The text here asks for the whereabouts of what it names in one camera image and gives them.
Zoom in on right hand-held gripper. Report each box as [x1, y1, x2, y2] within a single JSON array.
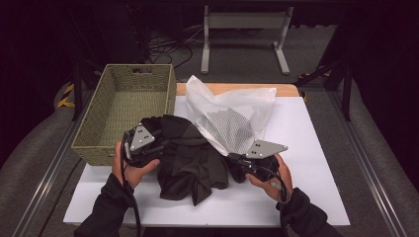
[[229, 138, 290, 183]]

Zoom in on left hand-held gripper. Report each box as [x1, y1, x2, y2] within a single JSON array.
[[121, 123, 166, 169]]

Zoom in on green woven basket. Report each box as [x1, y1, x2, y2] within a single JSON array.
[[70, 63, 178, 167]]

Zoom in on white mesh laundry bag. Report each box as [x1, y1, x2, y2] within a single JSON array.
[[185, 74, 278, 158]]

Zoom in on black garment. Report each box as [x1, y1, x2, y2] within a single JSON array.
[[139, 114, 249, 207]]

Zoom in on person's left hand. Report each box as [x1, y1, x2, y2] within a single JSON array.
[[111, 141, 162, 191]]

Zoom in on person's right hand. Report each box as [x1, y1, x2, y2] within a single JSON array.
[[245, 154, 294, 202]]

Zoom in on white board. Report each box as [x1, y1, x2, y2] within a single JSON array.
[[62, 95, 351, 228]]

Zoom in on yellow black striped tape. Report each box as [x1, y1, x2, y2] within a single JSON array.
[[56, 83, 76, 110]]

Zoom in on black metal stand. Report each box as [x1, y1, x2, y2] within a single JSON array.
[[294, 59, 354, 122]]

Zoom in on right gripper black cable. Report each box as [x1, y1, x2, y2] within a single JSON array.
[[262, 167, 290, 203]]

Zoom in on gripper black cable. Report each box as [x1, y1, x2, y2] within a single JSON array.
[[120, 133, 143, 237], [262, 167, 290, 203]]

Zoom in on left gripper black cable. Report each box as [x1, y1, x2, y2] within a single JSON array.
[[120, 133, 143, 237]]

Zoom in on black floor cables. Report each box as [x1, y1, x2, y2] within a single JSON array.
[[143, 25, 206, 68]]

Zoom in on aluminium rail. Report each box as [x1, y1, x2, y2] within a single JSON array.
[[11, 112, 87, 237], [328, 89, 409, 237]]

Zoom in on white metal table frame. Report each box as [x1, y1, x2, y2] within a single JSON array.
[[200, 4, 295, 76]]

